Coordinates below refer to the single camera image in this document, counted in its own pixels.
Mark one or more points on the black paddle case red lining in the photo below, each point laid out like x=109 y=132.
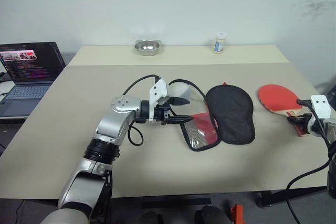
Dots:
x=232 y=113

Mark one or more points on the red table tennis paddle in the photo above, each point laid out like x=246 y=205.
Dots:
x=275 y=96

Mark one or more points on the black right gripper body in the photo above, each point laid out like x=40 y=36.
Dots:
x=305 y=124

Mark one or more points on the small steel bowl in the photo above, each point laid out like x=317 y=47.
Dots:
x=147 y=48

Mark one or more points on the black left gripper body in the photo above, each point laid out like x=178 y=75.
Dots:
x=160 y=113

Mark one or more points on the black table frame crossbar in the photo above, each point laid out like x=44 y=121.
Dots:
x=176 y=201

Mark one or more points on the orange plastic clamp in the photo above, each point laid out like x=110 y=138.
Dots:
x=237 y=213

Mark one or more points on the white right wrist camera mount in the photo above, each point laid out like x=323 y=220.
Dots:
x=320 y=106

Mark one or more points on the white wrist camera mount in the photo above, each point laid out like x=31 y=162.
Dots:
x=320 y=106
x=158 y=89

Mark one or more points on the dark rounded shape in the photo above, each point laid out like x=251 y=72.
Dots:
x=212 y=216

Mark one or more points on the black table leg foot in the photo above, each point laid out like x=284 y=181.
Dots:
x=288 y=195

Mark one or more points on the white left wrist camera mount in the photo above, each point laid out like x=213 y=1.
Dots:
x=158 y=89

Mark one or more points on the white pill bottle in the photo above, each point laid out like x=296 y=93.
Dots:
x=219 y=43

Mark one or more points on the open grey laptop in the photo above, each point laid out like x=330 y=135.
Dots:
x=29 y=77

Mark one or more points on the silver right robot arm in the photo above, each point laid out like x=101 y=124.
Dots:
x=329 y=128

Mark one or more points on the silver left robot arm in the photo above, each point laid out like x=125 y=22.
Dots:
x=113 y=125

